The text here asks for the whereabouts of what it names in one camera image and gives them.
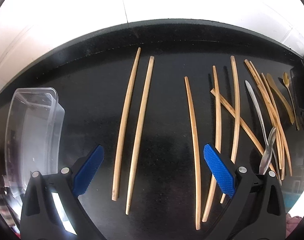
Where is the silver metal spoon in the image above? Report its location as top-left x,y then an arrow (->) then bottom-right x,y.
245,80 -> 274,176
268,126 -> 282,186

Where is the clear plastic container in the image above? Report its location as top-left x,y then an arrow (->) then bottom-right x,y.
4,87 -> 65,198

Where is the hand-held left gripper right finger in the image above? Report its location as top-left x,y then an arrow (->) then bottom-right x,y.
203,143 -> 287,240

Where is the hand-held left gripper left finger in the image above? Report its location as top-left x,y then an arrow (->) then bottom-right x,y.
21,144 -> 105,240

